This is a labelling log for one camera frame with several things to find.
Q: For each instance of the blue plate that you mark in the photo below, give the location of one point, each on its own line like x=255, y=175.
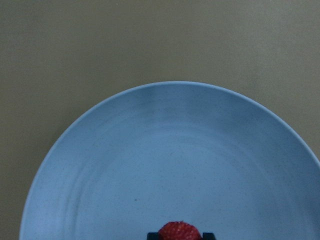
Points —
x=176, y=151

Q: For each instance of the red strawberry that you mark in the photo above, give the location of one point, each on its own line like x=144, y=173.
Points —
x=179, y=230

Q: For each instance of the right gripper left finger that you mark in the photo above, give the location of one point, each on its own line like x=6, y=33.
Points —
x=152, y=236

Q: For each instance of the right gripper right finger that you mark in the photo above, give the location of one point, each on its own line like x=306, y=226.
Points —
x=208, y=236

